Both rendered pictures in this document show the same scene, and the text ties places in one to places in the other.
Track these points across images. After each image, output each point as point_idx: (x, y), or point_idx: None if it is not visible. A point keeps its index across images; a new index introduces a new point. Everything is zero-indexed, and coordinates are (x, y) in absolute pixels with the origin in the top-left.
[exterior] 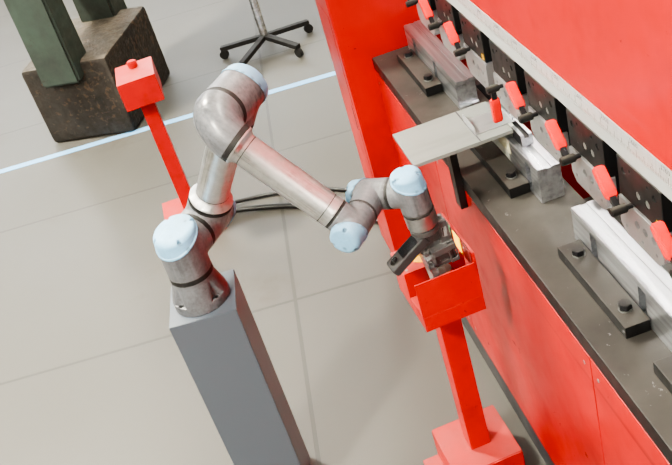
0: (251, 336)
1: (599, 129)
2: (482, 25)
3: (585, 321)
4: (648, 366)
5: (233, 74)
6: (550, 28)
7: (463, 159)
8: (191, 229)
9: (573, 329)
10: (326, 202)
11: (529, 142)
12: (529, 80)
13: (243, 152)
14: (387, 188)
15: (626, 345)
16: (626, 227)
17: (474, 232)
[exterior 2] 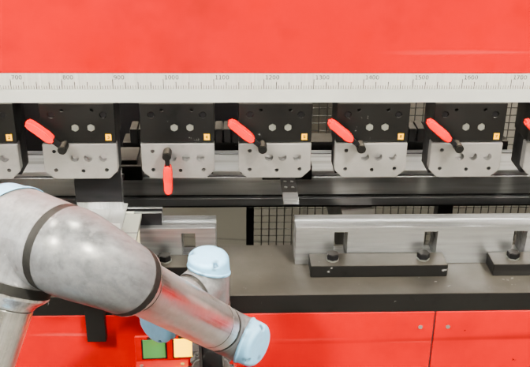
0: None
1: (407, 94)
2: (123, 92)
3: (412, 287)
4: (483, 275)
5: (32, 191)
6: (329, 24)
7: None
8: None
9: (407, 302)
10: (228, 307)
11: (162, 218)
12: (251, 109)
13: (162, 278)
14: (203, 282)
15: (453, 278)
16: (438, 170)
17: (113, 366)
